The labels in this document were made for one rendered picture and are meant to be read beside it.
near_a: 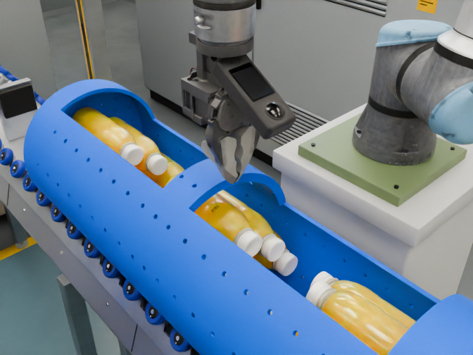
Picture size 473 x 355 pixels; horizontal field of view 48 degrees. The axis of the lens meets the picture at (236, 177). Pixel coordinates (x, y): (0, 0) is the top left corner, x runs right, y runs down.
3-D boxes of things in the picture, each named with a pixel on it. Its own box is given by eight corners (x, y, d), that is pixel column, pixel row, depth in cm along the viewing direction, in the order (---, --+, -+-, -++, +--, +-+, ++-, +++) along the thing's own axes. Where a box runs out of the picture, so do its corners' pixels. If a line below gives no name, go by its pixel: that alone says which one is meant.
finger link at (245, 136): (228, 161, 82) (227, 107, 77) (255, 177, 78) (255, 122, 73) (212, 168, 80) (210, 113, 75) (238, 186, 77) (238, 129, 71)
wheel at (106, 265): (115, 251, 105) (107, 249, 104) (127, 263, 103) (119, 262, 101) (105, 270, 106) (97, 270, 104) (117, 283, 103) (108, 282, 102)
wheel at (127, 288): (136, 271, 101) (127, 270, 99) (149, 284, 98) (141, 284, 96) (125, 291, 101) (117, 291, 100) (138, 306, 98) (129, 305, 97)
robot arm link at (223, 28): (269, 2, 63) (215, 17, 59) (267, 39, 66) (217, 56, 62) (227, -11, 68) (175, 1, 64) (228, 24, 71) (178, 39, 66)
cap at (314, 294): (336, 287, 73) (326, 279, 75) (322, 284, 70) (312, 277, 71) (322, 310, 74) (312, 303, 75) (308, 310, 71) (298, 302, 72)
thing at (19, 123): (39, 127, 156) (27, 77, 147) (45, 132, 153) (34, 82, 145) (5, 138, 150) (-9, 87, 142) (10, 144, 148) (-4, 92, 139)
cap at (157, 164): (157, 175, 109) (162, 178, 108) (144, 169, 106) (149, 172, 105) (167, 158, 109) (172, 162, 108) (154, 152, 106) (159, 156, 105)
